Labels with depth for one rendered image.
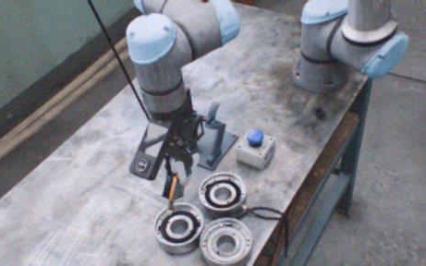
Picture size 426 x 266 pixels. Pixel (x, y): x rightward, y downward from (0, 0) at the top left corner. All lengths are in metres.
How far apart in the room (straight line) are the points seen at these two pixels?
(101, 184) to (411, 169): 1.47
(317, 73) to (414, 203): 0.99
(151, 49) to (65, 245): 0.54
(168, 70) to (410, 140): 1.76
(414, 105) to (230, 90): 1.37
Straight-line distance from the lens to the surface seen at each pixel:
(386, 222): 2.09
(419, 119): 2.52
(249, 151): 1.14
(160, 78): 0.78
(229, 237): 1.03
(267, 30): 1.60
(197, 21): 0.80
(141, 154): 0.85
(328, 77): 1.34
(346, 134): 1.60
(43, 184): 1.26
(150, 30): 0.75
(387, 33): 1.17
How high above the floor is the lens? 1.68
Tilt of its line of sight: 45 degrees down
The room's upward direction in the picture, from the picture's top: 8 degrees counter-clockwise
